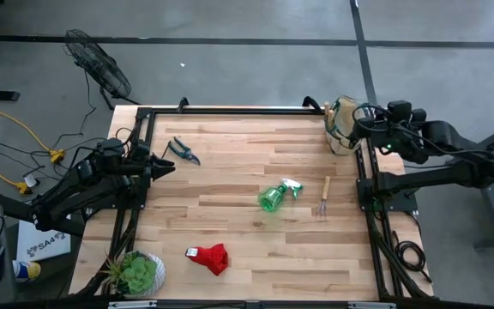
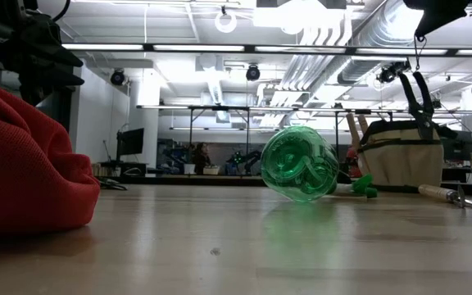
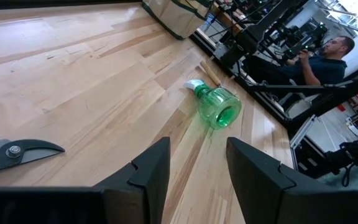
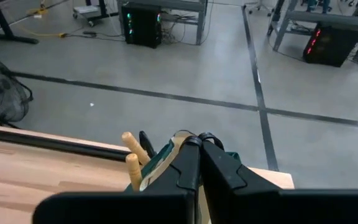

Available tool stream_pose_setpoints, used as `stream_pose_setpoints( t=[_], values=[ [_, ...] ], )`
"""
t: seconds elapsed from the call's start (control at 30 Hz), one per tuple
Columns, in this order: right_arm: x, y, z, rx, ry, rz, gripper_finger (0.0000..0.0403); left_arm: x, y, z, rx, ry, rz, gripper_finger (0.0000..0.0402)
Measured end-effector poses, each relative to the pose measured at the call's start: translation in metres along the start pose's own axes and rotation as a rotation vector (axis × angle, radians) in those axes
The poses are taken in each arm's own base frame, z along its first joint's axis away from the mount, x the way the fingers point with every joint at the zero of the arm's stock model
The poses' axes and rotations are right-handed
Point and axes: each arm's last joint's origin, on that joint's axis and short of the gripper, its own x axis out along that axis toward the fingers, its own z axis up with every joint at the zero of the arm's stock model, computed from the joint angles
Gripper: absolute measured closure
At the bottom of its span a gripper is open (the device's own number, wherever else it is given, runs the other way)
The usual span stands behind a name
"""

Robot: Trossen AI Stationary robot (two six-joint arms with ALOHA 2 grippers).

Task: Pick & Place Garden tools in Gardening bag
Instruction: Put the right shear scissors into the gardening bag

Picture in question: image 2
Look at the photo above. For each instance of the small black computer monitor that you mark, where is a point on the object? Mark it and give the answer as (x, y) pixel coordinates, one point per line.
(131, 141)

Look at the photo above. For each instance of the red knit glove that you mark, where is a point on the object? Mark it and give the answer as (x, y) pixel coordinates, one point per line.
(27, 164)

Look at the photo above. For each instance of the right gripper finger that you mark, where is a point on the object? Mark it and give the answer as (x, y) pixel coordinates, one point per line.
(434, 20)

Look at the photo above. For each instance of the large black computer monitor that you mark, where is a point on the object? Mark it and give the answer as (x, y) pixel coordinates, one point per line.
(459, 145)

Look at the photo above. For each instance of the round white ceiling lamp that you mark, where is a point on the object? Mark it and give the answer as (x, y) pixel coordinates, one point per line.
(225, 28)

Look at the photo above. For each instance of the black metal frame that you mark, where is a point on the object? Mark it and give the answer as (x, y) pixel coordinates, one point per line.
(219, 108)

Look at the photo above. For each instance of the black overhead light bar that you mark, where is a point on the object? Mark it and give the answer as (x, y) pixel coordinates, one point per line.
(248, 48)

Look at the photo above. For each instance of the standing person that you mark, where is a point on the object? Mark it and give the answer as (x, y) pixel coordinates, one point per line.
(352, 162)

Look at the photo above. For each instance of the silver ventilation duct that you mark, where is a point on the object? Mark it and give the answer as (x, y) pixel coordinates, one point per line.
(379, 33)

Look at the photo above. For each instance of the beige canvas gardening bag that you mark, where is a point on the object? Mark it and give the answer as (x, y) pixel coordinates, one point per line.
(404, 160)

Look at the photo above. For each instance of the green plastic spray bottle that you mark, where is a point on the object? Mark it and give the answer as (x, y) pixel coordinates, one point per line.
(297, 164)

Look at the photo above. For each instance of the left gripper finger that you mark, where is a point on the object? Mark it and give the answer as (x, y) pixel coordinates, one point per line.
(62, 55)
(60, 77)

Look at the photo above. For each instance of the seated person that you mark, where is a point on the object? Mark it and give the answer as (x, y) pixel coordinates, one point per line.
(201, 157)

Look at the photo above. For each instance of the black ceiling camera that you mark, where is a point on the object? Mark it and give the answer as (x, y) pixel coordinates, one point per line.
(252, 73)
(389, 73)
(118, 77)

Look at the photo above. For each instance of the black background robot arm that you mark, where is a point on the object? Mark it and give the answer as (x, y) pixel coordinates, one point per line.
(176, 155)
(244, 157)

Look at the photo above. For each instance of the white bucket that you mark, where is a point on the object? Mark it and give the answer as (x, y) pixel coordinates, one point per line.
(189, 169)

